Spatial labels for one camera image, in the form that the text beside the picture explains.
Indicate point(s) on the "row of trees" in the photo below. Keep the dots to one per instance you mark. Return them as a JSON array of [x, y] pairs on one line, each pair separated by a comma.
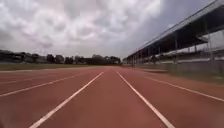
[[96, 60]]

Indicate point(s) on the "red running track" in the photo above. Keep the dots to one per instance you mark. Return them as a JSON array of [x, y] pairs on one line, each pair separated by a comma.
[[106, 100]]

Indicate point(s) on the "green grass field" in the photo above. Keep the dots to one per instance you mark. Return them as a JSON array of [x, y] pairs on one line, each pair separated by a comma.
[[40, 66]]

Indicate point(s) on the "long roofed grandstand building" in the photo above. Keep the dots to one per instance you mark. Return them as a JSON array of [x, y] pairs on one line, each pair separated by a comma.
[[186, 36]]

